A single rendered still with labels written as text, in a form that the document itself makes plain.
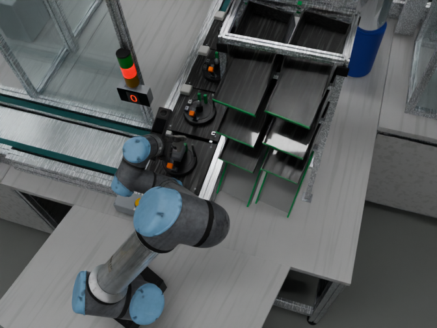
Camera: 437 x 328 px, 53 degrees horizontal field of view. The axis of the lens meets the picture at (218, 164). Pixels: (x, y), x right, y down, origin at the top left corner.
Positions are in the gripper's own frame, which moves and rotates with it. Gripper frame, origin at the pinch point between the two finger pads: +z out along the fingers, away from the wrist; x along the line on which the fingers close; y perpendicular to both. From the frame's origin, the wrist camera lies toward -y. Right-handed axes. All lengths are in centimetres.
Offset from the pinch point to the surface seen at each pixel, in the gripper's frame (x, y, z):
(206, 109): 2.9, -9.0, 29.7
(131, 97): -19.7, -9.3, 2.4
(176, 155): 0.6, 8.8, 6.5
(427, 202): 116, 19, 95
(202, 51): -9, -33, 50
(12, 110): -86, 10, 23
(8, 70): -106, -5, 44
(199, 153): 6.7, 8.2, 18.0
